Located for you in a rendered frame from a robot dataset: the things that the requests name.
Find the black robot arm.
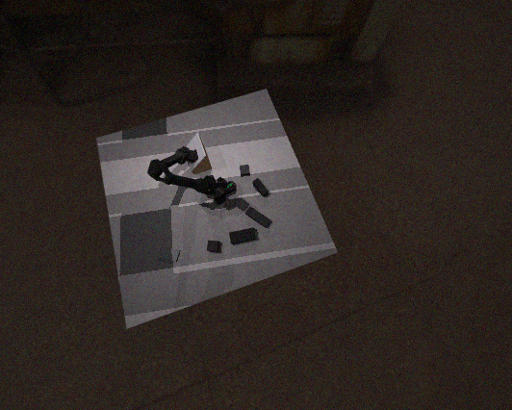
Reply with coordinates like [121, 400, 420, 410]
[147, 146, 229, 198]

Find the dark grey controller unit with green rocker switches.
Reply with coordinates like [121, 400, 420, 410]
[213, 181, 236, 197]

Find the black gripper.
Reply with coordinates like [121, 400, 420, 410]
[209, 175, 226, 205]

